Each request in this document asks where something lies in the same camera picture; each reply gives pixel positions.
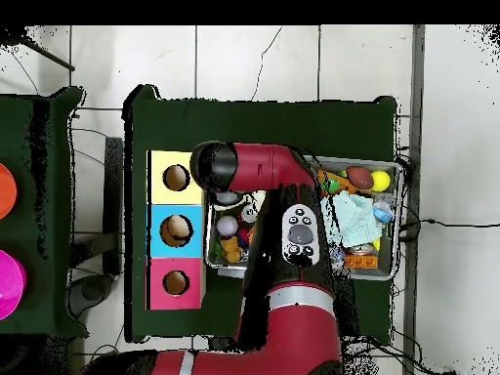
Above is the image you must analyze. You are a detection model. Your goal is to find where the orange bear plush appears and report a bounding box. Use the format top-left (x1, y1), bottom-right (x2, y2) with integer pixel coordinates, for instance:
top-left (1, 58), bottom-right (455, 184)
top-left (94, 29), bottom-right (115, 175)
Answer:
top-left (218, 237), bottom-right (245, 265)

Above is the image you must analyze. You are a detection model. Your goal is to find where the clear mesh bin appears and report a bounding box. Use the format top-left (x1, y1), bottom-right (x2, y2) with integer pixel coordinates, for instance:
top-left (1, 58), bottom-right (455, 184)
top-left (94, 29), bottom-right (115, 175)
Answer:
top-left (204, 147), bottom-right (404, 282)

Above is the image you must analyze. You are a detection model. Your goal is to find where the brown toy football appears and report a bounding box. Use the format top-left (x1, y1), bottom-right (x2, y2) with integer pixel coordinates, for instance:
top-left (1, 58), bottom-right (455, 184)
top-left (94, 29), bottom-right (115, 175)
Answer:
top-left (347, 165), bottom-right (376, 190)

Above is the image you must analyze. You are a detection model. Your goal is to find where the orange toy brick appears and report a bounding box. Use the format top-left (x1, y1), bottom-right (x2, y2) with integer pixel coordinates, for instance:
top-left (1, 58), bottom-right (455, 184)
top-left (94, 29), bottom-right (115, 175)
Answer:
top-left (343, 254), bottom-right (380, 271)

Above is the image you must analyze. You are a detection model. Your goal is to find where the orange disc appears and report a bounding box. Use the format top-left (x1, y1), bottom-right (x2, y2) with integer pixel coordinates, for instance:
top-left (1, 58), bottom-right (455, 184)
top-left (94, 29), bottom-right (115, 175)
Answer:
top-left (0, 162), bottom-right (19, 222)

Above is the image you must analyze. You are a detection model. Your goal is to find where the dark green table cloth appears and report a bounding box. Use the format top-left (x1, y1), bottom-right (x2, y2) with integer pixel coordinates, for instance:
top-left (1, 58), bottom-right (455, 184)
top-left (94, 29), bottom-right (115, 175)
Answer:
top-left (123, 84), bottom-right (399, 345)

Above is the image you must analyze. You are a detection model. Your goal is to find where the small green ball with eyes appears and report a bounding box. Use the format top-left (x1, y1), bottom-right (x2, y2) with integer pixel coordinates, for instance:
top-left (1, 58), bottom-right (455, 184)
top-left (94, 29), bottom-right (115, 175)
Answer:
top-left (321, 176), bottom-right (342, 195)

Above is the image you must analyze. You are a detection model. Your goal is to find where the yellow ball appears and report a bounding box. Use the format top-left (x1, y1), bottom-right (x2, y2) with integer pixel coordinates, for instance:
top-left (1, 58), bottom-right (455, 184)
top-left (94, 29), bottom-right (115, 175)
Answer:
top-left (370, 170), bottom-right (392, 192)

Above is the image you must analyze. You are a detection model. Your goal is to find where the dark green side table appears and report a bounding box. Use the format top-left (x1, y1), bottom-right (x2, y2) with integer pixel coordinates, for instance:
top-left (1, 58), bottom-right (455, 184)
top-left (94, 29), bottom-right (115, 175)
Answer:
top-left (0, 85), bottom-right (87, 339)

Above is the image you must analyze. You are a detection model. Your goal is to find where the white ball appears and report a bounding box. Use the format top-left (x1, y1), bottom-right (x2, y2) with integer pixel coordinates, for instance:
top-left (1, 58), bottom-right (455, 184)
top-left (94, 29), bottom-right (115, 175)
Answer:
top-left (217, 216), bottom-right (239, 239)

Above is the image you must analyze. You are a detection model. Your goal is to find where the mint green cloth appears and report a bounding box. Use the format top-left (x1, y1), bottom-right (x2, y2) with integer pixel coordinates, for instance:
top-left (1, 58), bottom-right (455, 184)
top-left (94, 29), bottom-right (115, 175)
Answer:
top-left (321, 192), bottom-right (384, 248)

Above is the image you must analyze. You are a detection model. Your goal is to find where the clear plastic bottle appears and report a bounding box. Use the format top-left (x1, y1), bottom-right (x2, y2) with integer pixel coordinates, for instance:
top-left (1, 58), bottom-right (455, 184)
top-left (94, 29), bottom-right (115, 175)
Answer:
top-left (371, 198), bottom-right (396, 225)

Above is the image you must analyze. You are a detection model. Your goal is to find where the pink disc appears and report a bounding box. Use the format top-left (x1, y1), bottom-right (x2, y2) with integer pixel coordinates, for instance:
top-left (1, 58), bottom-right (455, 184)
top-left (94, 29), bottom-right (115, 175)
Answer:
top-left (0, 249), bottom-right (28, 321)

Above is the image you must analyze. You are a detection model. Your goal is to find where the black cable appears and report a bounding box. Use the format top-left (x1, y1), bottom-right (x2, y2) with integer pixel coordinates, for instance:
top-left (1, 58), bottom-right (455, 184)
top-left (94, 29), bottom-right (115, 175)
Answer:
top-left (399, 215), bottom-right (500, 232)

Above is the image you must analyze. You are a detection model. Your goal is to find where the black tripod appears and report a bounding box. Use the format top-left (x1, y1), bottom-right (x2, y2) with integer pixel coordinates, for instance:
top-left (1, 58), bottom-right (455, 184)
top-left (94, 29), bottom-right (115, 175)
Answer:
top-left (0, 26), bottom-right (77, 73)

